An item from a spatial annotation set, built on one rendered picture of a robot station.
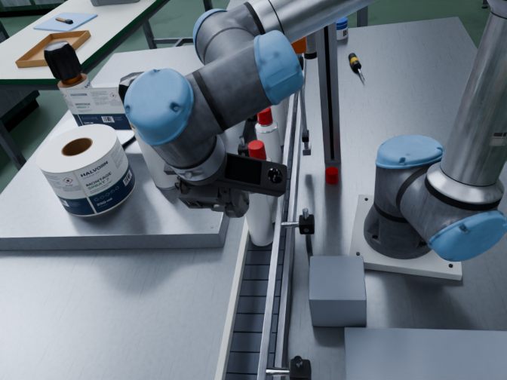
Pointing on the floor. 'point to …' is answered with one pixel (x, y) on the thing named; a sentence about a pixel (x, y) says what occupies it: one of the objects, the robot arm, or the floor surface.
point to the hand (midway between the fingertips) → (247, 205)
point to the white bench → (118, 32)
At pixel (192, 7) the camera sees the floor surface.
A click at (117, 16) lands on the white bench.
